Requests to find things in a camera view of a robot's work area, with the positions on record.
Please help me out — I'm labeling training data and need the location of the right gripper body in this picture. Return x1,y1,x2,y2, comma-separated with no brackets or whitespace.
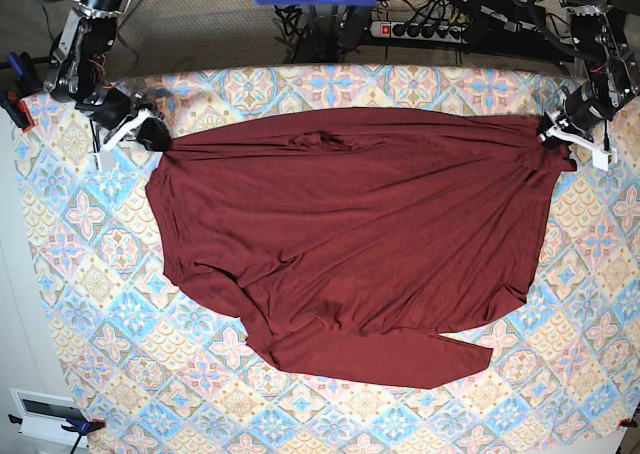
75,88,165,152

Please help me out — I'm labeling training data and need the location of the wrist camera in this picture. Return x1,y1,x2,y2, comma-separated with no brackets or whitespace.
592,148,618,172
90,150,116,172

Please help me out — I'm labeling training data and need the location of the white power strip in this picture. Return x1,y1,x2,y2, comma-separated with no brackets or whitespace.
369,21,464,44

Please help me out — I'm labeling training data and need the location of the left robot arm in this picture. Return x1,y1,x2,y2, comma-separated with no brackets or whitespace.
511,0,639,157

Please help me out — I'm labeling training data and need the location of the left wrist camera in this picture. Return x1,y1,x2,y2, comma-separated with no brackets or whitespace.
592,148,618,172

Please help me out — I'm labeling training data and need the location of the blue clamp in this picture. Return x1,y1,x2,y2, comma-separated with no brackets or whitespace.
7,412,106,454
1,52,39,132

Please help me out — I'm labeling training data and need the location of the patterned tablecloth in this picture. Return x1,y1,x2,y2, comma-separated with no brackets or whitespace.
12,95,639,453

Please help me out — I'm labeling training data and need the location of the white floor vent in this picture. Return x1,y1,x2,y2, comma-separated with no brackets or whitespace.
10,388,84,447

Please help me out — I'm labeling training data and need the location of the blue clamp lower left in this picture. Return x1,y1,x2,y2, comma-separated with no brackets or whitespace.
7,412,106,454

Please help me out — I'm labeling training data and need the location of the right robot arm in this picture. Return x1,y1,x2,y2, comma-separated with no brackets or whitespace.
35,0,171,153

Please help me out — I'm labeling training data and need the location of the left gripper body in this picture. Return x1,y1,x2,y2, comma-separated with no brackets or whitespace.
537,86,615,154

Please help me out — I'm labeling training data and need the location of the blue clamp upper left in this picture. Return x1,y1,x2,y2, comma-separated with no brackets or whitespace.
1,52,39,132

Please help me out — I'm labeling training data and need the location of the orange clamp right edge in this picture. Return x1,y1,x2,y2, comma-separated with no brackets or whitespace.
618,419,639,429

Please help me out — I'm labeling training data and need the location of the maroon t-shirt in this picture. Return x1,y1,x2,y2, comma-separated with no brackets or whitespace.
145,108,576,389

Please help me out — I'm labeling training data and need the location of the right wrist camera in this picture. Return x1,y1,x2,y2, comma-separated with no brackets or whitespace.
90,150,116,172

